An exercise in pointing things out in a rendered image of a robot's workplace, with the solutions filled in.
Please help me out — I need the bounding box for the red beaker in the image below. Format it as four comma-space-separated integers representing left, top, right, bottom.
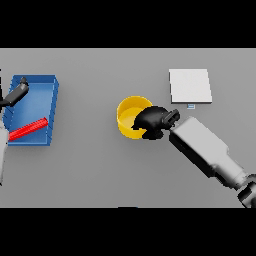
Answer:
7, 117, 50, 142

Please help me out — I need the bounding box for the dark left robot hand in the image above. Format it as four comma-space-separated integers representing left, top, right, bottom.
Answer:
0, 76, 30, 108

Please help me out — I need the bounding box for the pale square measuring scale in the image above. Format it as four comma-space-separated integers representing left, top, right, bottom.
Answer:
168, 68, 213, 110

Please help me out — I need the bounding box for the blue tray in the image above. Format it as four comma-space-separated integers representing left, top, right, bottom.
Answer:
2, 74, 60, 147

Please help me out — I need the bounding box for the dark right robot hand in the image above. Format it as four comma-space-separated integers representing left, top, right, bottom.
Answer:
131, 105, 181, 141

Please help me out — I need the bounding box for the yellow bowl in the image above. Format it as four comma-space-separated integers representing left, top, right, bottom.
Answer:
116, 95, 154, 140

